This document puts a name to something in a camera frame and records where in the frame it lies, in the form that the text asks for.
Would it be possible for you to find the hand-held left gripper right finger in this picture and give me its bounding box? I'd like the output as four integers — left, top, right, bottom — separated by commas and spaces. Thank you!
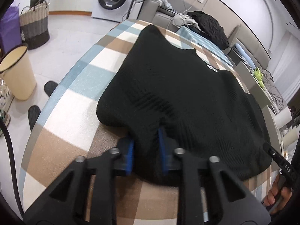
157, 127, 272, 225

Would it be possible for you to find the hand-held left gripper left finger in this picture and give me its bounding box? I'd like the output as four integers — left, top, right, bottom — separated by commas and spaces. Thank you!
22, 139, 135, 225

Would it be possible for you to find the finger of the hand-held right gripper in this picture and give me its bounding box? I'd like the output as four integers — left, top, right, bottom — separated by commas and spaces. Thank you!
262, 142, 282, 165

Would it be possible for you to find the black knit sweater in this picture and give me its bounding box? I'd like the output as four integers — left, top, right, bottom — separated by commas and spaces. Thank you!
97, 25, 272, 187

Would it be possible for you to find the person's right hand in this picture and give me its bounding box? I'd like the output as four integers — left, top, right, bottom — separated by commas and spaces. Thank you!
264, 175, 292, 214

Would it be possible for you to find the cream paper roll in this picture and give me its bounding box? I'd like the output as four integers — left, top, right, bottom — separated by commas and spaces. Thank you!
281, 128, 300, 148

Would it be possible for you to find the white paper towel roll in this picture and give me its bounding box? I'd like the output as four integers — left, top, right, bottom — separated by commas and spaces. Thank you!
273, 106, 293, 129

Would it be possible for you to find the grey duvet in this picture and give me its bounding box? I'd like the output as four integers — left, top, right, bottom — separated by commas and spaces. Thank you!
260, 69, 287, 112

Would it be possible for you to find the low grey cabinet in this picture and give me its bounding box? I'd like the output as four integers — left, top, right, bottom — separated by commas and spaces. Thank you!
234, 62, 275, 108

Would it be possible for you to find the green plush toy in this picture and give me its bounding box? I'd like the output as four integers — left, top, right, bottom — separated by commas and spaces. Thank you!
253, 67, 266, 87

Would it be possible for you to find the brown checkered tablecloth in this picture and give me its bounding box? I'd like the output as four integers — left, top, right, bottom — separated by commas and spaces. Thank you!
20, 19, 282, 225

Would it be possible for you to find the white curtain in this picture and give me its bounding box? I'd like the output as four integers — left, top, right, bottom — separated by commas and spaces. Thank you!
274, 30, 300, 94

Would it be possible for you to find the blue bed pillow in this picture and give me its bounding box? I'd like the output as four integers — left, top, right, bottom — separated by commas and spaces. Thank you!
235, 43, 257, 69

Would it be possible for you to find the black slipper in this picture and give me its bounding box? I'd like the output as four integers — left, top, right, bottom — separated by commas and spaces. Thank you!
44, 81, 59, 98
28, 105, 41, 132

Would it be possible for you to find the beige bed headboard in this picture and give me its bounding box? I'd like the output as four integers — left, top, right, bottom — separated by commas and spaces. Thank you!
228, 25, 270, 68

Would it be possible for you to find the blue checkered tablecloth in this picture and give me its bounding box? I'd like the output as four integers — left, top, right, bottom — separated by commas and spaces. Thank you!
176, 26, 233, 67

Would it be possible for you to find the white sneaker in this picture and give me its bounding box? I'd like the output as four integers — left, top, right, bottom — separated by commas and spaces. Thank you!
0, 109, 11, 137
0, 78, 15, 113

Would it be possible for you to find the black quilted jacket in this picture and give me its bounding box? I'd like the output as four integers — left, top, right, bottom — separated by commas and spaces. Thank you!
187, 10, 230, 50

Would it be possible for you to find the grey garment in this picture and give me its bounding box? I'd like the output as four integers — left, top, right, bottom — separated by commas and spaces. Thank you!
172, 13, 200, 29

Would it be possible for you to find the beige waste bin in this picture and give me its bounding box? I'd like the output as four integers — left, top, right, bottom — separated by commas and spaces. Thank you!
0, 43, 37, 101

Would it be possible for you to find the grey sofa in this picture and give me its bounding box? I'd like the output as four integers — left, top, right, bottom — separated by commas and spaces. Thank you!
141, 0, 230, 50

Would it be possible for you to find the houndstooth cushion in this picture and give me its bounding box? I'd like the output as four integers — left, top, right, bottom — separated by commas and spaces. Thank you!
160, 5, 180, 16

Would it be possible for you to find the white washing machine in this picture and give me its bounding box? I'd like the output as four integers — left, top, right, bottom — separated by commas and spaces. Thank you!
91, 0, 142, 23

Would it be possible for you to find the woven laundry basket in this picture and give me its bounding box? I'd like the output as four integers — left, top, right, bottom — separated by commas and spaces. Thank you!
19, 0, 50, 50

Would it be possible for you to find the purple bag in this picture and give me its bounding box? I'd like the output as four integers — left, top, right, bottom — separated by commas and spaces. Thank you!
0, 5, 22, 57

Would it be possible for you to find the black cable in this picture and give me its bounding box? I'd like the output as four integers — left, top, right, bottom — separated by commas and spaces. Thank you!
0, 116, 25, 218

